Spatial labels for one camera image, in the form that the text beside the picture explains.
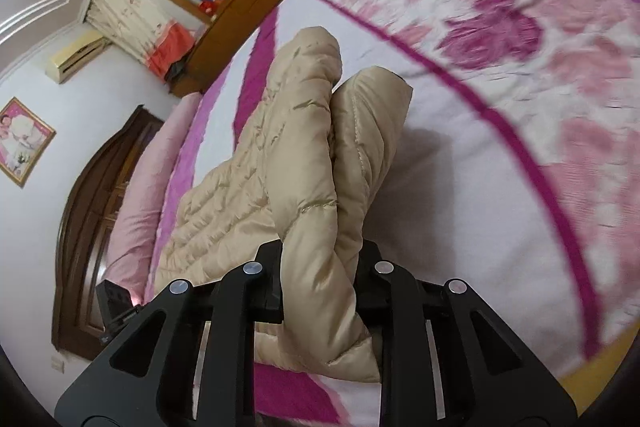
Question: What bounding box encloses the cream wall air conditioner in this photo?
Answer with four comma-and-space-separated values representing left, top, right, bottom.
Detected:
46, 31, 109, 84

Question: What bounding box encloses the dark wooden headboard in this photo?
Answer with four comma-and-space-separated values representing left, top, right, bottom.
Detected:
50, 104, 166, 353

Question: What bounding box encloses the pink purple floral bed sheet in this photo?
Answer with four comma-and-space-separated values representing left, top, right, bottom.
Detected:
145, 0, 640, 427

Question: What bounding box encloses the pink rolled quilt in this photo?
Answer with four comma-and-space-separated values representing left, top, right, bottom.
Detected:
102, 92, 202, 303

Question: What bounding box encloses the framed wall picture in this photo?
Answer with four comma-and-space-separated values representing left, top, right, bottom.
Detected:
0, 97, 57, 188

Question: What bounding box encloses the beige puffer jacket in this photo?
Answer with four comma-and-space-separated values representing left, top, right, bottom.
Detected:
152, 27, 415, 383

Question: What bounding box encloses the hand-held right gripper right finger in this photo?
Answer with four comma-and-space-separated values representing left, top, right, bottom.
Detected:
352, 241, 593, 427

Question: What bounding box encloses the cream and coral curtain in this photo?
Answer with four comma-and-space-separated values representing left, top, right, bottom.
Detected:
87, 0, 197, 78

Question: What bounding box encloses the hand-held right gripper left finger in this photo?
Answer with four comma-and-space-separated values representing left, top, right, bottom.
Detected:
54, 241, 286, 427

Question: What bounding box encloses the dark cloth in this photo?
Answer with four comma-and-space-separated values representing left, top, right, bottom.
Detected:
166, 59, 189, 84

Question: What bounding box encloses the long wooden cabinet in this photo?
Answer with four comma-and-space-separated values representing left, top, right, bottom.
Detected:
170, 0, 471, 98

